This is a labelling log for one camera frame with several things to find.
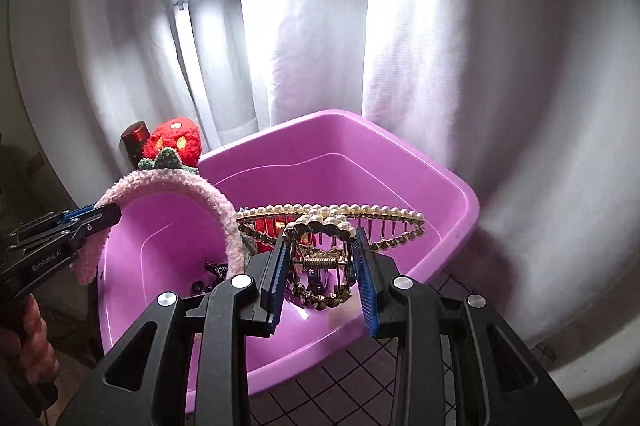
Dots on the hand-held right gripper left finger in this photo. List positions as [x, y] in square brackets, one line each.
[277, 286]

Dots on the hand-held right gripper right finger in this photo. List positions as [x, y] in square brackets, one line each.
[365, 291]

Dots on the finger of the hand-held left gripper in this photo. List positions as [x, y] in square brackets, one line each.
[102, 218]
[75, 215]

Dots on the pink strawberry headband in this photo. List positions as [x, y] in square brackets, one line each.
[165, 188]

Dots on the pearl hair claw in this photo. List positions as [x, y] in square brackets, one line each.
[325, 211]

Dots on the pink plastic basin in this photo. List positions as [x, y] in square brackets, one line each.
[400, 186]

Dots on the person's left hand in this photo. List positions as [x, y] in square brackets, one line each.
[39, 341]

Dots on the red metallic canister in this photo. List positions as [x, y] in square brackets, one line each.
[135, 139]

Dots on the white sheer curtain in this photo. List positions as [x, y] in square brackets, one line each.
[450, 56]

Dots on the white window frame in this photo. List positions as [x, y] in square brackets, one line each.
[181, 31]

